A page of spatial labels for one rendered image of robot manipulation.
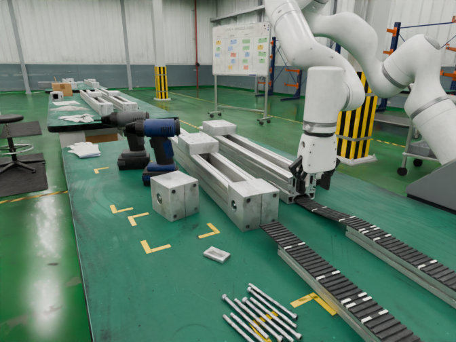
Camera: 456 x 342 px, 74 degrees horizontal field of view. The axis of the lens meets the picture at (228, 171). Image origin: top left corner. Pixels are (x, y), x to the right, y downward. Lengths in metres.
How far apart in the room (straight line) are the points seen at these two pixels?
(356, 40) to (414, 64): 0.19
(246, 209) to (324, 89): 0.34
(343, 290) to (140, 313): 0.34
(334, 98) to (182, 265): 0.52
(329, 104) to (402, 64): 0.45
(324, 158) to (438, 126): 0.42
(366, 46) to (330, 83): 0.41
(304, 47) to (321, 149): 0.27
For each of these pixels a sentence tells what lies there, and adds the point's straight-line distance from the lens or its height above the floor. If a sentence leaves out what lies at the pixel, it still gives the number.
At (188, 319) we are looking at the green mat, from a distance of 0.54.
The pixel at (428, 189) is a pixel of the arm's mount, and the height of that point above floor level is 0.81.
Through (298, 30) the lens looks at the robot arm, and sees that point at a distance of 0.90.
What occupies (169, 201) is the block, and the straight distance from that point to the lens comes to 0.78.
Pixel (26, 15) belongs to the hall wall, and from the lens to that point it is 15.69.
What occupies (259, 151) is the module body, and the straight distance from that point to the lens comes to 1.15.
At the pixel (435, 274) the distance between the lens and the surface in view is 0.68.
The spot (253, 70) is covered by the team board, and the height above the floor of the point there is 1.07.
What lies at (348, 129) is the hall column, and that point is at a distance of 4.10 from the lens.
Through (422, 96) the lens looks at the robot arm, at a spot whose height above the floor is 1.08.
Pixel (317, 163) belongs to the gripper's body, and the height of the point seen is 0.92.
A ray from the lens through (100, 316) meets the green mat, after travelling 0.58.
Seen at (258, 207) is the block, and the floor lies 0.84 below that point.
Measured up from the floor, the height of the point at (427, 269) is 0.81.
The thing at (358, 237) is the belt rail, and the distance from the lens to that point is 0.77.
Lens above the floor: 1.16
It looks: 19 degrees down
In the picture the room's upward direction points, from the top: straight up
